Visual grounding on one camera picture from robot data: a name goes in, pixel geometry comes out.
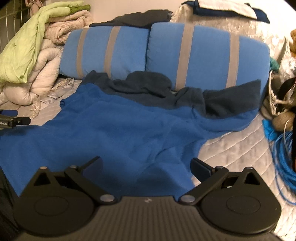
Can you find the blue navy fleece jacket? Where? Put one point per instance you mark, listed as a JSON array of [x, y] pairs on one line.
[[129, 129]]

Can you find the navy pink folded clothes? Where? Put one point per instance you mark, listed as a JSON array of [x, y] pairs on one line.
[[228, 9]]

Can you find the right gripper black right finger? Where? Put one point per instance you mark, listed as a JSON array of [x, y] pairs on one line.
[[210, 178]]

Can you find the black garment behind pillows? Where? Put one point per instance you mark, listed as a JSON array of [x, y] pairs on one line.
[[138, 20]]

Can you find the black bag clutter pile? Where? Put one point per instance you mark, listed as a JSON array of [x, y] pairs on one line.
[[279, 103]]

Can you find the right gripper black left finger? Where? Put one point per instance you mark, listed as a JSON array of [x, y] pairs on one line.
[[81, 178]]

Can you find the beige folded comforter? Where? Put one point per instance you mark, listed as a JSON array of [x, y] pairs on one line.
[[45, 72]]

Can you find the left blue striped pillow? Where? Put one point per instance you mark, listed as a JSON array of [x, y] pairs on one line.
[[117, 51]]

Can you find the right blue striped pillow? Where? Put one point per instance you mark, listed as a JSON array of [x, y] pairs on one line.
[[206, 58]]

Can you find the blue striped pillow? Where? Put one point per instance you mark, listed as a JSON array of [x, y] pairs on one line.
[[206, 58], [117, 51]]

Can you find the light green blanket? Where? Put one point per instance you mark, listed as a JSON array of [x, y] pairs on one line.
[[20, 54]]

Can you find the silver patterned cushion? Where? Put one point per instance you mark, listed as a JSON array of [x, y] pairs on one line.
[[279, 46]]

